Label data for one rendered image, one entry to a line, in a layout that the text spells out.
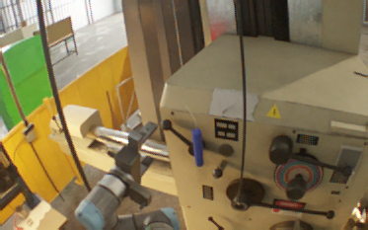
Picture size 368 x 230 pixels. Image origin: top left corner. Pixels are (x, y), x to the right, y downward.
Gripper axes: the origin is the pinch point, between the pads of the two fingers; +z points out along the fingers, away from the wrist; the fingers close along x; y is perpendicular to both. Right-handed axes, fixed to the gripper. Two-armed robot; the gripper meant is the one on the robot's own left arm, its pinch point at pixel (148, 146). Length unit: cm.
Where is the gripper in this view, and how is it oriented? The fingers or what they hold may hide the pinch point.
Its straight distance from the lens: 73.9
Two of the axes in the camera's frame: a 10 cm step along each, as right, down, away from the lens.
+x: -1.5, 7.6, 6.3
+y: -8.9, -3.8, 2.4
